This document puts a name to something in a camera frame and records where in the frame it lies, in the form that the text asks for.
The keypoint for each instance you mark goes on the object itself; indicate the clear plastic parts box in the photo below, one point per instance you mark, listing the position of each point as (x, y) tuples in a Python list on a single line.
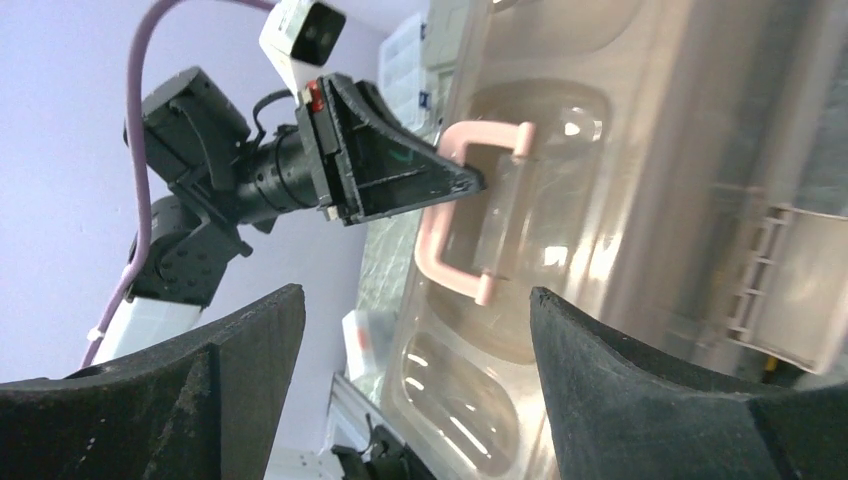
[(402, 81)]

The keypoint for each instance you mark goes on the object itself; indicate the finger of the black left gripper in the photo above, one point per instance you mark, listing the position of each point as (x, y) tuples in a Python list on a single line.
[(373, 167)]

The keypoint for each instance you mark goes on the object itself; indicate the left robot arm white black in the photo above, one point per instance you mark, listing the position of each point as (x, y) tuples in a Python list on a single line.
[(223, 171)]

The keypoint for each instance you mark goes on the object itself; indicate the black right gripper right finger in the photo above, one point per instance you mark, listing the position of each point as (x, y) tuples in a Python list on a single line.
[(621, 409)]

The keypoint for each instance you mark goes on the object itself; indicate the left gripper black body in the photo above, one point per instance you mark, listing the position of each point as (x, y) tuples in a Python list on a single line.
[(321, 146)]

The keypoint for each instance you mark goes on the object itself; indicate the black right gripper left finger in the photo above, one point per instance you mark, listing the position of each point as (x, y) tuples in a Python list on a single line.
[(205, 404)]

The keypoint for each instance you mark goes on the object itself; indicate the beige plastic toolbox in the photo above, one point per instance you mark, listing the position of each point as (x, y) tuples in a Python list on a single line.
[(643, 161)]

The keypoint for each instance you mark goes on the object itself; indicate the black yellow screwdriver near latch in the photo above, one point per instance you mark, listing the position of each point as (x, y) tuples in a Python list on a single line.
[(770, 370)]

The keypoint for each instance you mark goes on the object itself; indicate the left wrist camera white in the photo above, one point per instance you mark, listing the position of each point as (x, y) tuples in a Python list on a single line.
[(298, 38)]

